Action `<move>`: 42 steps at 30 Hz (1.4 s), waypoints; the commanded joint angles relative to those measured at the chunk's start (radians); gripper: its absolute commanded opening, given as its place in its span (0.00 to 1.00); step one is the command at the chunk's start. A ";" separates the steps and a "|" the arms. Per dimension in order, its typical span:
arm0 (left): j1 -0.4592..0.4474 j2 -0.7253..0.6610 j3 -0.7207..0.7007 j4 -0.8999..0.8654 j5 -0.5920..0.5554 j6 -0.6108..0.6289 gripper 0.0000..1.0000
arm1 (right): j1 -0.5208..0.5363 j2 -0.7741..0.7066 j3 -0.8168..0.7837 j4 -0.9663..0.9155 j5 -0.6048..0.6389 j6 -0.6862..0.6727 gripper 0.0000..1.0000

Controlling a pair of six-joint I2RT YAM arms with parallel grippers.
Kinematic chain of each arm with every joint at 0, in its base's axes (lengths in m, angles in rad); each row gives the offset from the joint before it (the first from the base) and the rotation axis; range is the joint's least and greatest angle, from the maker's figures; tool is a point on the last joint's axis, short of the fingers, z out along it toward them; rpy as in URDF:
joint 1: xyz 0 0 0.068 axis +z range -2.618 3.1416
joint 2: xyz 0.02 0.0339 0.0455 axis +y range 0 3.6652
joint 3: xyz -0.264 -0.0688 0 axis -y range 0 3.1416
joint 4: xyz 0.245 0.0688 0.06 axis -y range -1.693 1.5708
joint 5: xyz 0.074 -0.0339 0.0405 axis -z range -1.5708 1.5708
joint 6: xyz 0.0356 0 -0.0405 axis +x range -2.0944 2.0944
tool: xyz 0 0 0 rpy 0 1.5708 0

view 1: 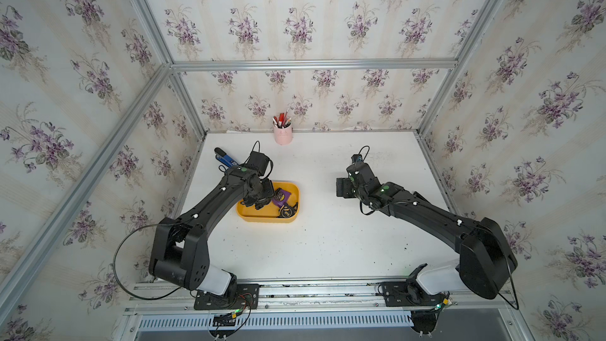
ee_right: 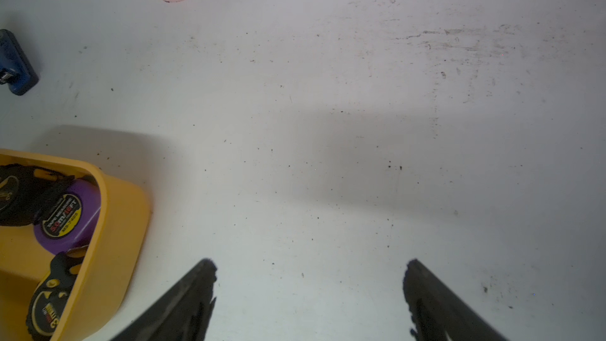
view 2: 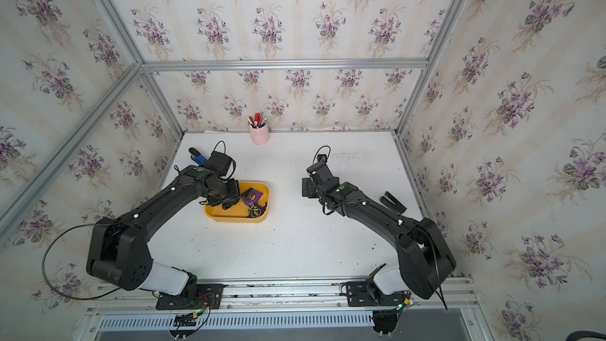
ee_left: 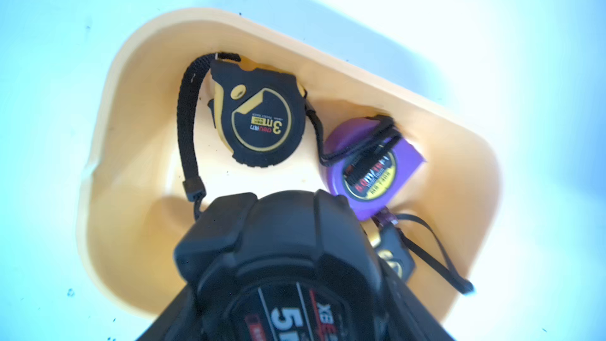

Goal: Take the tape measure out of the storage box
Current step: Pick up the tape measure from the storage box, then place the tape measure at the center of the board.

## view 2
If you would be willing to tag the purple tape measure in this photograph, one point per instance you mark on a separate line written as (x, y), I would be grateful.
(251, 196)

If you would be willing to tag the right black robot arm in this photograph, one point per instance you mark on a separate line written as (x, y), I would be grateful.
(424, 259)

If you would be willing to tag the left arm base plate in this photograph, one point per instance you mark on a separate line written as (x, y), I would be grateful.
(199, 297)

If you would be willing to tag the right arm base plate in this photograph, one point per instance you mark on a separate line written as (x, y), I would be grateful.
(365, 294)

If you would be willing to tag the yellow plastic storage box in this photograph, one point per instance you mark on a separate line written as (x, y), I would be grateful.
(238, 213)

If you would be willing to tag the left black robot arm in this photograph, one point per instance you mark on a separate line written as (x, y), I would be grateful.
(118, 252)

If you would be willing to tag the black stapler on table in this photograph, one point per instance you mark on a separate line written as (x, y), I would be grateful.
(390, 201)

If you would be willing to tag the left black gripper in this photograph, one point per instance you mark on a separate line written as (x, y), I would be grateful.
(234, 193)

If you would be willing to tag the red pens in cup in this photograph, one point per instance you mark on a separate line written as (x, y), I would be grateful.
(257, 121)

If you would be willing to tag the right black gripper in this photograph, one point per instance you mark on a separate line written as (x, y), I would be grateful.
(307, 188)

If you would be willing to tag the pink pen holder cup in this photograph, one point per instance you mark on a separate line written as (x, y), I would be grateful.
(260, 134)

